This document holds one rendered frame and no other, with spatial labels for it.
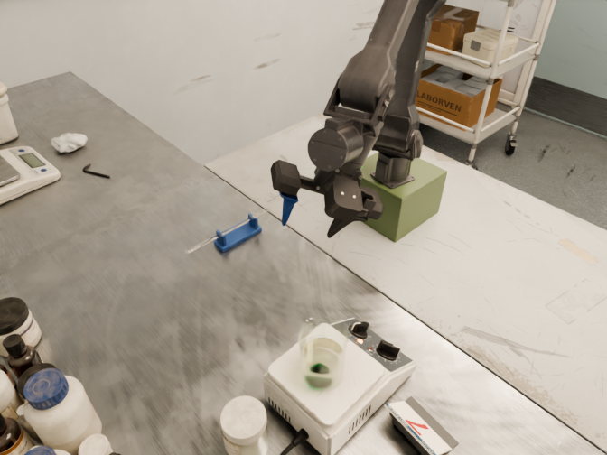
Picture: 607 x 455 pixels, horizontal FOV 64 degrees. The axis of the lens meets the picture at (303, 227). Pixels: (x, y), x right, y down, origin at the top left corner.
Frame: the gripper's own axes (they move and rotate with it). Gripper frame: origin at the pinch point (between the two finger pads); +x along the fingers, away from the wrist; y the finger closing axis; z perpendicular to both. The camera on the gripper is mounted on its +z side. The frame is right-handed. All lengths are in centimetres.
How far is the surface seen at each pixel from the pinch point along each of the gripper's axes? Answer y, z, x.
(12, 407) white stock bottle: -36, 21, 30
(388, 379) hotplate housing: 10.6, 25.2, 6.9
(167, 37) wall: -30, -131, 23
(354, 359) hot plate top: 5.5, 23.0, 6.7
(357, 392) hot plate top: 4.9, 28.0, 7.1
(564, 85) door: 206, -214, -12
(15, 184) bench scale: -52, -36, 36
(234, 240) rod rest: -6.9, -13.3, 19.3
